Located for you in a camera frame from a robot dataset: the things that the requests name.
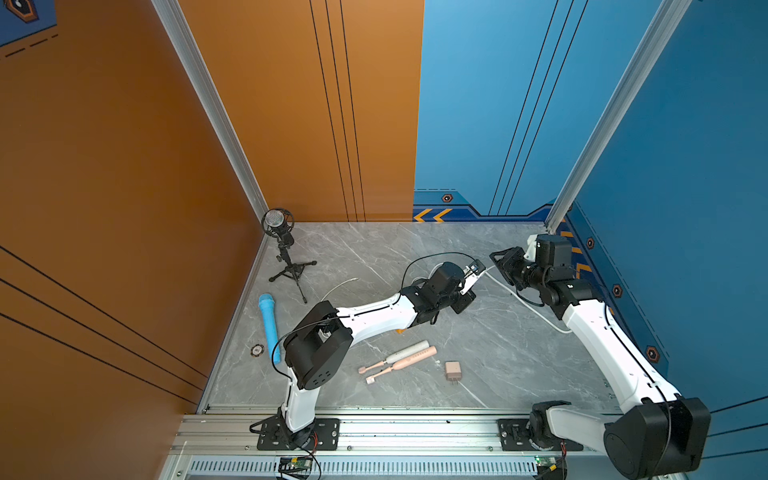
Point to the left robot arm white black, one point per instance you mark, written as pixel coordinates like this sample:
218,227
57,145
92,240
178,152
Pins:
315,349

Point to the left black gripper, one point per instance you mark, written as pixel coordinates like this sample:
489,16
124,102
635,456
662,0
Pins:
464,302

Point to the left green circuit board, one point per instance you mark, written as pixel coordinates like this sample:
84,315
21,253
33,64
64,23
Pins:
297,468

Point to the black microphone on tripod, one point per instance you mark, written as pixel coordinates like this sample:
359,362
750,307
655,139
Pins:
278,223

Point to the green circuit board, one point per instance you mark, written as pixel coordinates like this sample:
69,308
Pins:
297,468
551,468

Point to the pink electric toothbrush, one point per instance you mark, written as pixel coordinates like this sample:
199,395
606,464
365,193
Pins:
404,363

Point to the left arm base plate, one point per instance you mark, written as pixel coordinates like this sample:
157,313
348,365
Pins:
273,435

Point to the right green circuit board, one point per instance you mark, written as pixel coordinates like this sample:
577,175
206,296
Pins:
551,468

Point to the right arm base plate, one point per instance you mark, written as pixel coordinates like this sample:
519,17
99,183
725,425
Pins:
515,435

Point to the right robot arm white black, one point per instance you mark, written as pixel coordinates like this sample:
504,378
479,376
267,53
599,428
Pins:
659,432

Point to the aluminium rail frame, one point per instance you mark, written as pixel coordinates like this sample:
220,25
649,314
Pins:
373,444

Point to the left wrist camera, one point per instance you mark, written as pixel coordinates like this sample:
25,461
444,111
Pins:
472,273

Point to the blue handheld microphone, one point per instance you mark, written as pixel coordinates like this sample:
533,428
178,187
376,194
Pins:
266,305

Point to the white electric toothbrush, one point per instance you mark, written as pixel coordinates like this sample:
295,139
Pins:
397,356

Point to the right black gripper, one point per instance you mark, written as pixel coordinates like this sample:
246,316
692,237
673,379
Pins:
505,263

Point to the pink charger adapter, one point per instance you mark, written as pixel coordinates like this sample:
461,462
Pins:
453,371

